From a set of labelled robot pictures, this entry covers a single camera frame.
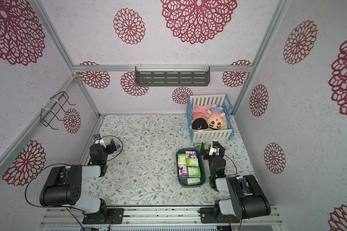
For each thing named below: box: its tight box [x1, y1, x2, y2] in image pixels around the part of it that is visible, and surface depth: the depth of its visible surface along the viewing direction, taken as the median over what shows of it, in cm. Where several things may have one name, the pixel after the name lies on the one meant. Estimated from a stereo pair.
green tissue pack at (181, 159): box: [177, 153, 187, 165], surface depth 91 cm
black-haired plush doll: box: [191, 113, 209, 132], surface depth 101 cm
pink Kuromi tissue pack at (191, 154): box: [185, 150, 197, 159], surface depth 92 cm
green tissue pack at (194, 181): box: [186, 177, 201, 186], surface depth 83 cm
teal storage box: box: [175, 147, 207, 188], surface depth 87 cm
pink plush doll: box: [192, 103, 214, 121], surface depth 112 cm
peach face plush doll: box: [206, 104, 227, 130], surface depth 104 cm
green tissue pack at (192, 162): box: [186, 158, 199, 167], surface depth 89 cm
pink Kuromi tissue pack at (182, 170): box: [178, 163, 188, 177], surface depth 86 cm
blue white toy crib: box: [186, 93, 235, 143], surface depth 105 cm
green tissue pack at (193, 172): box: [187, 166, 201, 178], surface depth 85 cm
